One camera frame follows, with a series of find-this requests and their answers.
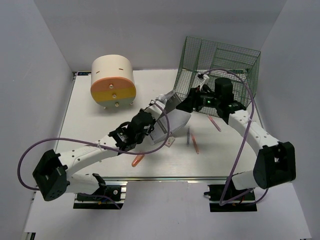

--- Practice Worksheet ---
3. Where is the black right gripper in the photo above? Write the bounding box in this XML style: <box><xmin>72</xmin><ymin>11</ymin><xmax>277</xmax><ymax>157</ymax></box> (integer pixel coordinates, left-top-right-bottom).
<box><xmin>176</xmin><ymin>85</ymin><xmax>221</xmax><ymax>113</ymax></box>

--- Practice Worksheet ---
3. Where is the grey white manual booklet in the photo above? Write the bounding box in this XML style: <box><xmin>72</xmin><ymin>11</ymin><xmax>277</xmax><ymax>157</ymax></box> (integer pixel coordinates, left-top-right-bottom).
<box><xmin>148</xmin><ymin>90</ymin><xmax>191</xmax><ymax>145</ymax></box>

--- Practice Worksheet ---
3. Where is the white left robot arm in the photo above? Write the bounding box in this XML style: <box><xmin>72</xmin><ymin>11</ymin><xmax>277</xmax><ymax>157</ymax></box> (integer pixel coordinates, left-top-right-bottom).
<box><xmin>32</xmin><ymin>105</ymin><xmax>162</xmax><ymax>201</ymax></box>

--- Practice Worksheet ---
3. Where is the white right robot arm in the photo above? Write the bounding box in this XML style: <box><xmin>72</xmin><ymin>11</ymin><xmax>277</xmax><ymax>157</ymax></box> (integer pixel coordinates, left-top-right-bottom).
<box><xmin>176</xmin><ymin>77</ymin><xmax>297</xmax><ymax>200</ymax></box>

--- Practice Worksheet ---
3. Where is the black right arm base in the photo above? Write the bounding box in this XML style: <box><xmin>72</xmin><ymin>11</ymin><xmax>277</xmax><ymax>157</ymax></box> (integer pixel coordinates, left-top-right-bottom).
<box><xmin>203</xmin><ymin>184</ymin><xmax>257</xmax><ymax>213</ymax></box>

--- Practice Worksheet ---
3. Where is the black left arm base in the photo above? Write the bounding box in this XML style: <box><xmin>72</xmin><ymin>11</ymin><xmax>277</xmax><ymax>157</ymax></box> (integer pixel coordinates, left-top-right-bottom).
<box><xmin>73</xmin><ymin>184</ymin><xmax>127</xmax><ymax>210</ymax></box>

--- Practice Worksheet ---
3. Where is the orange transparent correction tape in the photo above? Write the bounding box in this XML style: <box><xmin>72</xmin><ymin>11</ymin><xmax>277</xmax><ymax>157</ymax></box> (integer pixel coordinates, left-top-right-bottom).
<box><xmin>131</xmin><ymin>154</ymin><xmax>145</xmax><ymax>167</ymax></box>

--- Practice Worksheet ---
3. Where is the pink purple highlighter pen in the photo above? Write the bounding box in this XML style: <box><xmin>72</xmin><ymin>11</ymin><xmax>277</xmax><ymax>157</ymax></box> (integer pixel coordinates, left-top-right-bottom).
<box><xmin>207</xmin><ymin>115</ymin><xmax>222</xmax><ymax>132</ymax></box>

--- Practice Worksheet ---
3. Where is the orange highlighter pen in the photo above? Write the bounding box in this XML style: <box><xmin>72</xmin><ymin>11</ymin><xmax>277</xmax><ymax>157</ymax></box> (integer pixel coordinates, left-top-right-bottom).
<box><xmin>191</xmin><ymin>134</ymin><xmax>200</xmax><ymax>155</ymax></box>

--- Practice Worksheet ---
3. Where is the cream round drawer box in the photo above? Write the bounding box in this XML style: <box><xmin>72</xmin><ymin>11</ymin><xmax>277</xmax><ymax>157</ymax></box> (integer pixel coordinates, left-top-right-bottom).
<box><xmin>90</xmin><ymin>54</ymin><xmax>137</xmax><ymax>108</ymax></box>

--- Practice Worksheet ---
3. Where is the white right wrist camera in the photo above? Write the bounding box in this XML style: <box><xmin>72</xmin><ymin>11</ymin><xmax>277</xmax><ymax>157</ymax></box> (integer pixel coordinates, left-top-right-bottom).
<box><xmin>197</xmin><ymin>73</ymin><xmax>210</xmax><ymax>89</ymax></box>

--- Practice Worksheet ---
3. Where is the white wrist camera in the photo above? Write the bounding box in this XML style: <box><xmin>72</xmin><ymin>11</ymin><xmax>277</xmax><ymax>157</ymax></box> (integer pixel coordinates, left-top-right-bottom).
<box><xmin>149</xmin><ymin>99</ymin><xmax>161</xmax><ymax>107</ymax></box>
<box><xmin>197</xmin><ymin>73</ymin><xmax>210</xmax><ymax>89</ymax></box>

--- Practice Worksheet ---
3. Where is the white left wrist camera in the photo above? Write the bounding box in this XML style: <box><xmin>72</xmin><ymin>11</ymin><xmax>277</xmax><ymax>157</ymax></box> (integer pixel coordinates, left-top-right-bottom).
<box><xmin>149</xmin><ymin>99</ymin><xmax>161</xmax><ymax>107</ymax></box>

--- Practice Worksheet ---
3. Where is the green wire mesh organizer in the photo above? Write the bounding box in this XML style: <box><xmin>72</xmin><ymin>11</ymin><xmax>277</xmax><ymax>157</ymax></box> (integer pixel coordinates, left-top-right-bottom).
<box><xmin>173</xmin><ymin>36</ymin><xmax>261</xmax><ymax>107</ymax></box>

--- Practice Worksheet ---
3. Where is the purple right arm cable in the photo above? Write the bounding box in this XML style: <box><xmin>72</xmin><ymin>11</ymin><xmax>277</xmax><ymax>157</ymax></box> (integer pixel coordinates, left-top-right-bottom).
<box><xmin>199</xmin><ymin>68</ymin><xmax>270</xmax><ymax>207</ymax></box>

